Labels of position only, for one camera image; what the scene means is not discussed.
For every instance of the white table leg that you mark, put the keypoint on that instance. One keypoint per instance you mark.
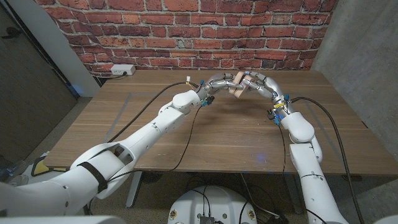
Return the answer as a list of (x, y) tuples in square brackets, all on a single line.
[(134, 189)]

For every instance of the red brick printed backdrop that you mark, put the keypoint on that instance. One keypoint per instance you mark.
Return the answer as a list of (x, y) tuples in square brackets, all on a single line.
[(217, 25)]

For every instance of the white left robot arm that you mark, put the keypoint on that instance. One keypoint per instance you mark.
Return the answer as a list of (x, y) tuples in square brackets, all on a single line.
[(149, 133)]

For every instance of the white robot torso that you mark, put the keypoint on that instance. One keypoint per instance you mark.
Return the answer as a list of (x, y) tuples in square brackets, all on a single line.
[(217, 202)]

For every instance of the light wooden block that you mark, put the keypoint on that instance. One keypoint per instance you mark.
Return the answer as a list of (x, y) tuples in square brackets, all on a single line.
[(237, 92)]

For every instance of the grey sneaker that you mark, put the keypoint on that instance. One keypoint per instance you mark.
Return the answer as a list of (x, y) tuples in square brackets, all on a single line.
[(18, 180)]

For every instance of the white power strip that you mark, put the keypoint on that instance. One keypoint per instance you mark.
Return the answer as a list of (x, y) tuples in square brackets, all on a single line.
[(122, 69)]

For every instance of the grey table leg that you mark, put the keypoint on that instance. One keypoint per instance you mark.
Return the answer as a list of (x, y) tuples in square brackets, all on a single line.
[(292, 193)]

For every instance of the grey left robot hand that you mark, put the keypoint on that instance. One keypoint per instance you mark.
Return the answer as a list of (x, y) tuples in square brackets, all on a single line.
[(217, 84)]

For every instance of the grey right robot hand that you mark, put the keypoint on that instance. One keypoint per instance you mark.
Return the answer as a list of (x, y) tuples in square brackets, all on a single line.
[(270, 87)]

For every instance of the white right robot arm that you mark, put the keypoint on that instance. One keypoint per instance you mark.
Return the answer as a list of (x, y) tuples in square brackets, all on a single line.
[(306, 161)]

